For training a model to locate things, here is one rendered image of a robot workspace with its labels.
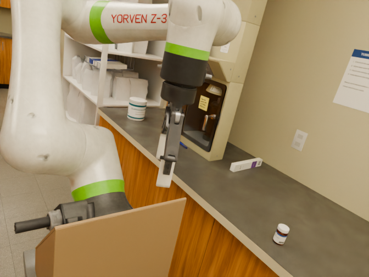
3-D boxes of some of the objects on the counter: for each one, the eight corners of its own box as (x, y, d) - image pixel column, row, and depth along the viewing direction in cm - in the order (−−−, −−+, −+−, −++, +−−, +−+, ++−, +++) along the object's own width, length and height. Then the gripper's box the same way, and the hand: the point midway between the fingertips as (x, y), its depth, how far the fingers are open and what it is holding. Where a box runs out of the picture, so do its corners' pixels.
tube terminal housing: (205, 137, 195) (233, 26, 168) (237, 157, 172) (275, 31, 146) (177, 139, 179) (203, 16, 153) (209, 161, 156) (246, 21, 130)
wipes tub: (139, 115, 212) (141, 97, 207) (147, 121, 203) (150, 101, 198) (123, 115, 204) (126, 96, 199) (131, 121, 195) (134, 101, 190)
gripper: (208, 99, 46) (182, 204, 53) (190, 77, 69) (173, 152, 76) (165, 90, 45) (144, 199, 52) (161, 72, 68) (147, 148, 75)
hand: (162, 167), depth 63 cm, fingers open, 13 cm apart
